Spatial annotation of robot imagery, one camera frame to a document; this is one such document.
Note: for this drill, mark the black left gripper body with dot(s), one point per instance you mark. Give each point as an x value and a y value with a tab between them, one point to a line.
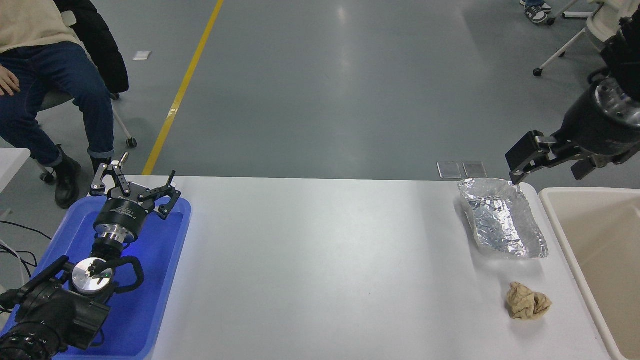
122	212

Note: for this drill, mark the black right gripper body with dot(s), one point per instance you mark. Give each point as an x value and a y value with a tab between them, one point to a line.
595	130

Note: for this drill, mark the foil plate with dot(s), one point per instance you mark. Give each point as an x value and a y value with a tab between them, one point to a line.
502	222

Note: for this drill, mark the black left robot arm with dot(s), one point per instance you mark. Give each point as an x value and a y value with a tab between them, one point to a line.
55	310

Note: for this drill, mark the clear floor plate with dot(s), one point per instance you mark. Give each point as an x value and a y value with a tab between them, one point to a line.
475	169
449	170

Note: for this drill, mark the large pale dustbin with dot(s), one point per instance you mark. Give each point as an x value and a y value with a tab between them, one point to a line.
605	240

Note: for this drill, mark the person's right hand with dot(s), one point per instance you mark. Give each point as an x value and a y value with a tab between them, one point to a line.
9	82

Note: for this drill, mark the small silver metal knob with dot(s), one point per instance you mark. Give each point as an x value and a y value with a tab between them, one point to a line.
123	158

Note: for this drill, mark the blue plastic tray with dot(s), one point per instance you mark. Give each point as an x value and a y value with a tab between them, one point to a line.
155	280

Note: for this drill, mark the white rolling office chair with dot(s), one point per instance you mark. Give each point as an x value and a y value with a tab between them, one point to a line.
560	51

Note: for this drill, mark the white chair base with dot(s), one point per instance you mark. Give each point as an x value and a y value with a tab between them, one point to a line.
577	15

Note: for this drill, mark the person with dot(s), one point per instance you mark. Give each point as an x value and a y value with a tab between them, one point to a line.
50	80

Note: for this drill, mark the grey and white sneaker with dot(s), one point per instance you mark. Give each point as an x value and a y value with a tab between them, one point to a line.
536	14
545	7

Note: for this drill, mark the black jacket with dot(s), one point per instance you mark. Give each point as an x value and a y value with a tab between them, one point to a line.
102	45

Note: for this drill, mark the crumpled tan paper ball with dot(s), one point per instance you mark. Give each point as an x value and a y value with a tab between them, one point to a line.
525	301

